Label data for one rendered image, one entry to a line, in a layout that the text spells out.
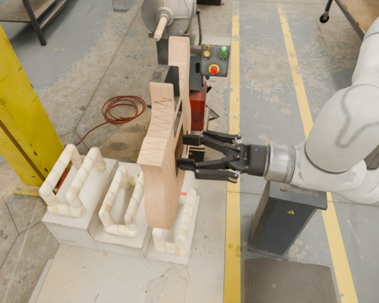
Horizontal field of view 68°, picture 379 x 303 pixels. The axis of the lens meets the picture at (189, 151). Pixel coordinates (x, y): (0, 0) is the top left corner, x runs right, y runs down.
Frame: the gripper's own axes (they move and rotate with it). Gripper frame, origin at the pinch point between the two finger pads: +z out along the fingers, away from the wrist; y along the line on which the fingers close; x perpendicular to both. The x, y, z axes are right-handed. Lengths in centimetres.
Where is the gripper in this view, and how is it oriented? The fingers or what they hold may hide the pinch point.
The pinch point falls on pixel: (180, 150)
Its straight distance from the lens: 68.6
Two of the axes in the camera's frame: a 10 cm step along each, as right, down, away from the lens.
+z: -9.8, -1.2, 1.2
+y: 1.7, -7.5, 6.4
